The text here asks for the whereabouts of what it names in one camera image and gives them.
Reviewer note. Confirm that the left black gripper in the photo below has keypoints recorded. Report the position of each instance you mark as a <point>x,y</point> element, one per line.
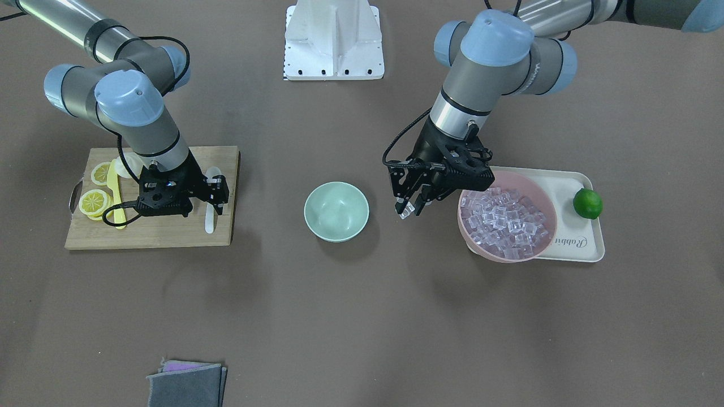
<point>425,148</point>

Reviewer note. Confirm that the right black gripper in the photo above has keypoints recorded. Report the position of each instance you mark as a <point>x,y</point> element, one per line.
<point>196,176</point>

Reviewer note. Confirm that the white plastic spoon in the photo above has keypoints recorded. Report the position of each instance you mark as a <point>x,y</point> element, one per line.
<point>211,214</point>

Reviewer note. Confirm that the single clear ice cube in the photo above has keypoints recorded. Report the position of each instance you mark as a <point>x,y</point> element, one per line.
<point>407,211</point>

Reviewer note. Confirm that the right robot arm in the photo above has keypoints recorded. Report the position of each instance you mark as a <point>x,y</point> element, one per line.
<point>124,94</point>

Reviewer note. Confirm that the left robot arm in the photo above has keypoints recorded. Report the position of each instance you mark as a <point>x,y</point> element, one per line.
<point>522,50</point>

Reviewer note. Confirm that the mint green bowl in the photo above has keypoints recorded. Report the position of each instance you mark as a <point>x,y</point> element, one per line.
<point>336,212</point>

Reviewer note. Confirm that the clear ice cubes pile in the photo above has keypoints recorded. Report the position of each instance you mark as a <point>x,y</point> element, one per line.
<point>504,223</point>

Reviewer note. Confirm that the pink bowl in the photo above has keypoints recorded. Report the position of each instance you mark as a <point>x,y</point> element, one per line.
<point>512,221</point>

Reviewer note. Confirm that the white steamed bun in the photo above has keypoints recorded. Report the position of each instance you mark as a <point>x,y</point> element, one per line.
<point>134,162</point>

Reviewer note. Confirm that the yellow plastic knife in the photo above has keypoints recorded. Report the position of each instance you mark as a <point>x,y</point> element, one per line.
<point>113,184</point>

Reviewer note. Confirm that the upper lemon slice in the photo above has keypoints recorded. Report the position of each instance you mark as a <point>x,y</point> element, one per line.
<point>100,172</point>

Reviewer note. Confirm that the lemon slice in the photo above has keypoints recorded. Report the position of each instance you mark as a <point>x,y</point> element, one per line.
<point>100,172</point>
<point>94,202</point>

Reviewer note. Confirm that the lower lemon slice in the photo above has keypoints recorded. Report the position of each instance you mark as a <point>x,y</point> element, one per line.
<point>94,202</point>

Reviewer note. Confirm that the bamboo cutting board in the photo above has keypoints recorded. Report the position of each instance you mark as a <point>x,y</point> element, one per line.
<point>167,231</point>

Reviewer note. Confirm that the cream serving tray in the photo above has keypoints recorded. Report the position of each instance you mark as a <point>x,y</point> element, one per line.
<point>573,238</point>

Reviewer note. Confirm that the green lime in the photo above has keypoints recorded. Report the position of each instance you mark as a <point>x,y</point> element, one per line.
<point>587,203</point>

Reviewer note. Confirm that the purple cloth under grey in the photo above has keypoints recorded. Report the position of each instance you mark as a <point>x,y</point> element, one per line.
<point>169,366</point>

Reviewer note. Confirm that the grey folded cloth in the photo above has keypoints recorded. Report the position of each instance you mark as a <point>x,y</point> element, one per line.
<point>202,386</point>

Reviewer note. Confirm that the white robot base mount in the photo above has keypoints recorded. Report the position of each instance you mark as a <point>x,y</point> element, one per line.
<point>333,40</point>

